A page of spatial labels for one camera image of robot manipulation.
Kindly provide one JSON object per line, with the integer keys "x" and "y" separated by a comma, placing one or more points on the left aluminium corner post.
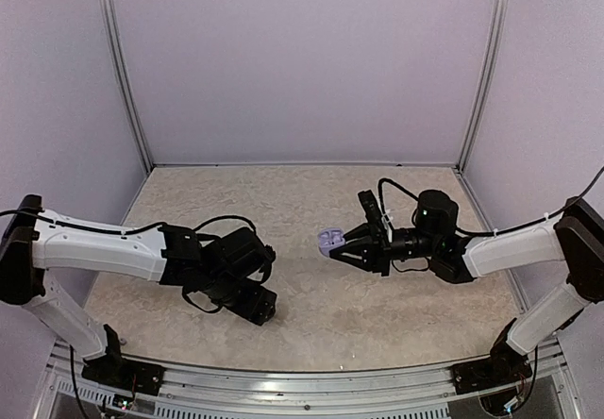
{"x": 118, "y": 60}

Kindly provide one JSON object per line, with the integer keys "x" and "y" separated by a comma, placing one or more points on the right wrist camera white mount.
{"x": 376, "y": 221}

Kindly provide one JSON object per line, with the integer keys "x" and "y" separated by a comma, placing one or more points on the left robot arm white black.
{"x": 229, "y": 270}

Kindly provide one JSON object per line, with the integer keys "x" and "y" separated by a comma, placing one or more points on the purple charging case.
{"x": 329, "y": 239}

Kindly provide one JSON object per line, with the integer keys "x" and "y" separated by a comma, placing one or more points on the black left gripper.
{"x": 256, "y": 310}

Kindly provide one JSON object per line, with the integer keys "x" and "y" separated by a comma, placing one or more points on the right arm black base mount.
{"x": 502, "y": 366}

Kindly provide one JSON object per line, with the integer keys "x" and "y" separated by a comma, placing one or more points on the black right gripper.
{"x": 377, "y": 255}

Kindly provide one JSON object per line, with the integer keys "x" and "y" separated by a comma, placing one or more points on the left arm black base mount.
{"x": 114, "y": 370}

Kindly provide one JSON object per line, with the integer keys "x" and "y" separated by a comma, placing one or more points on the right aluminium corner post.
{"x": 486, "y": 75}

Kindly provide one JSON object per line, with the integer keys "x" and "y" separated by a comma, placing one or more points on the aluminium corner post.
{"x": 486, "y": 75}
{"x": 118, "y": 60}

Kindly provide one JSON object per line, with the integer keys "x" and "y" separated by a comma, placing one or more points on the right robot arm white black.
{"x": 573, "y": 235}

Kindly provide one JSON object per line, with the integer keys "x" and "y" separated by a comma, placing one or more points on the aluminium front rail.
{"x": 423, "y": 391}

